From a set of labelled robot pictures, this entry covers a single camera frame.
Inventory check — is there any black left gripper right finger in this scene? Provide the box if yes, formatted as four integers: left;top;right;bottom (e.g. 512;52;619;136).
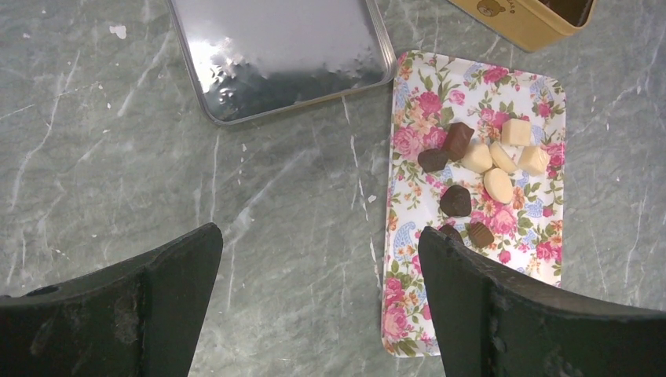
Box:
418;227;665;376

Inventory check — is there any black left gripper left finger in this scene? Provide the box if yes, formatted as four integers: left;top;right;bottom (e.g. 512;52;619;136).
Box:
1;223;223;376

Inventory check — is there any small brown chocolate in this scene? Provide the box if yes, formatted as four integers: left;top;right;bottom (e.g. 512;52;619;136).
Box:
467;221;495;248

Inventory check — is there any dark chocolate lower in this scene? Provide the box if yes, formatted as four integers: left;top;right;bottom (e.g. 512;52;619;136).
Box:
439;224;464;244

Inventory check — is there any dark round chocolate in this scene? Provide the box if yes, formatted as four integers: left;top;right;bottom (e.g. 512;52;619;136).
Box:
439;185;471;218

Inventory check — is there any white oval chocolate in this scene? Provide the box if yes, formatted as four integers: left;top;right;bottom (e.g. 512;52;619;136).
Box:
483;168;514;204

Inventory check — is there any white round chocolate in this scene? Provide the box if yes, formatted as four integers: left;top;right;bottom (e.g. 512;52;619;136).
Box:
461;143;493;174

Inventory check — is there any white tilted chocolate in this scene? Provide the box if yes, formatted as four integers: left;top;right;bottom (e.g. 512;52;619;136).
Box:
489;141;518;174

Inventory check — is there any white cube chocolate right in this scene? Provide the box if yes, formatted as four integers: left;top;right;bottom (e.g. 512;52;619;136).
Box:
518;145;551;176

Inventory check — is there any dark heart chocolate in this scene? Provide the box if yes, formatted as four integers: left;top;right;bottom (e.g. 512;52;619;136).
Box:
417;148;449;174

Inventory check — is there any dark rectangular chocolate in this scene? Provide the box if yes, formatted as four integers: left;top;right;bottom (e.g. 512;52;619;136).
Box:
441;122;474;161

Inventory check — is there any white square chocolate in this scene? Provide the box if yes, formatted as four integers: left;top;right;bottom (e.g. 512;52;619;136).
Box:
501;119;532;147

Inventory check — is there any gold chocolate tin box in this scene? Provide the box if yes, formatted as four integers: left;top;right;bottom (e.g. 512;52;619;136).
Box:
451;0;596;52

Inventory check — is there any floral rectangular tray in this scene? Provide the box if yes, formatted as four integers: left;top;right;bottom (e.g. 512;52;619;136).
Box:
381;50;566;357

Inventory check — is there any silver tin lid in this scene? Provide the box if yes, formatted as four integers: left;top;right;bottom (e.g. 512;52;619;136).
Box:
168;0;397;125

